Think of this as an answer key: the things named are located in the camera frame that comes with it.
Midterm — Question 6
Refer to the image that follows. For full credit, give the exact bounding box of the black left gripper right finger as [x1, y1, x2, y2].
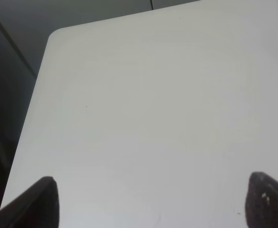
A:
[245, 172, 278, 228]

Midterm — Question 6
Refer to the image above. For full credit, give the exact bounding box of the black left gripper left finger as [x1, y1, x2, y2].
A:
[0, 176, 59, 228]

